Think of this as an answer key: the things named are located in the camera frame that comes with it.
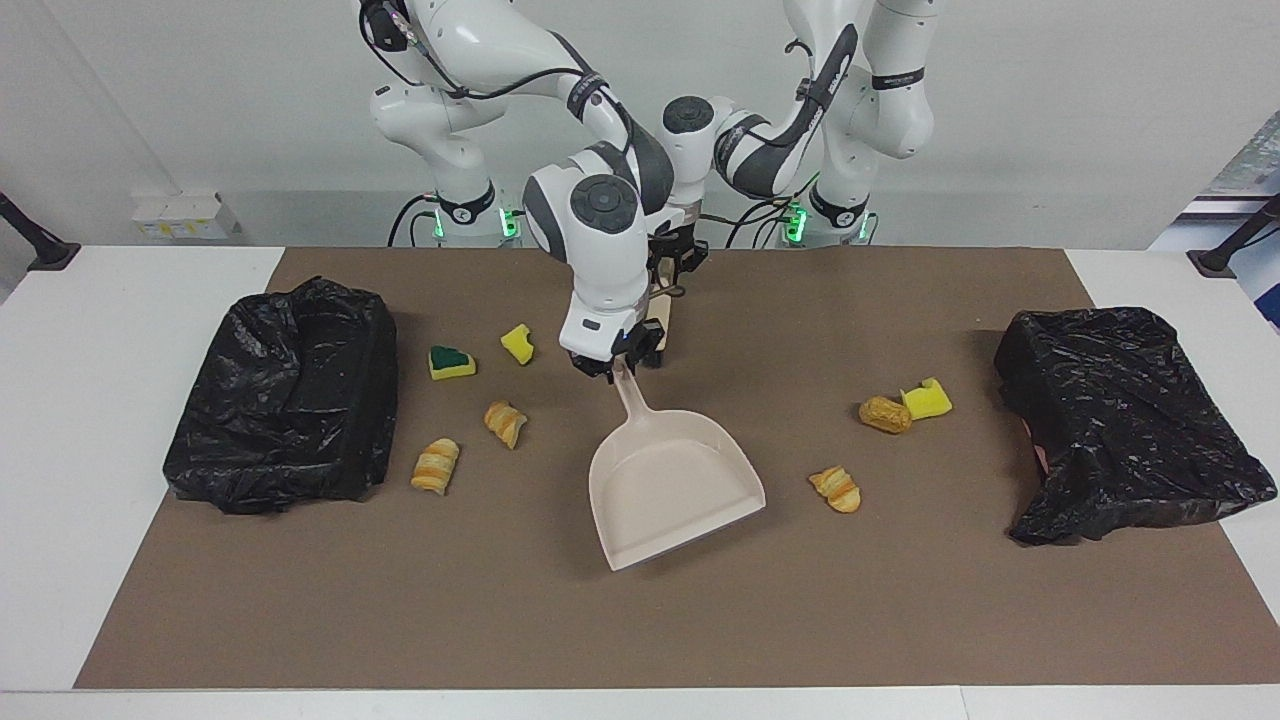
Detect striped croissant piece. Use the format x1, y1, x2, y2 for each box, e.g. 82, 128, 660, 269
808, 465, 862, 515
410, 438, 461, 497
483, 401, 529, 451

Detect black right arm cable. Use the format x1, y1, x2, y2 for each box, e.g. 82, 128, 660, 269
360, 0, 641, 151

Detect green and yellow sponge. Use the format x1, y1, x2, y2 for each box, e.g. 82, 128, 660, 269
428, 345, 478, 382

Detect black base cable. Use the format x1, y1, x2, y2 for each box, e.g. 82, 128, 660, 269
388, 193, 441, 248
700, 195, 801, 249

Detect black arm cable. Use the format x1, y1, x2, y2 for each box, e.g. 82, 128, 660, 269
735, 25, 861, 151
360, 0, 641, 151

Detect brown table mat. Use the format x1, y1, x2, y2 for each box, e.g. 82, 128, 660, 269
73, 247, 1280, 691

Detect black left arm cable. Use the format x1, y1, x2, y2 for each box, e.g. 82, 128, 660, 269
735, 25, 861, 151

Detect beige hand brush black bristles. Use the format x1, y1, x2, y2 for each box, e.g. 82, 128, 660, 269
640, 250, 676, 369

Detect printed grey board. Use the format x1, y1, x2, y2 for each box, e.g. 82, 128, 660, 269
1150, 135, 1280, 331

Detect black trash bag bin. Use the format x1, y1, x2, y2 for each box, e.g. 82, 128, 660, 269
994, 307, 1279, 547
163, 276, 399, 516

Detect beige plastic dustpan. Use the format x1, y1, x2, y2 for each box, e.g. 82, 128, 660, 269
588, 358, 768, 573

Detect brown bread roll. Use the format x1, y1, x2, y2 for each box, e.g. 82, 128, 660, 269
858, 396, 914, 435

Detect white wall socket box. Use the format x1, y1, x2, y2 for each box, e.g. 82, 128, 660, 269
132, 192, 241, 241

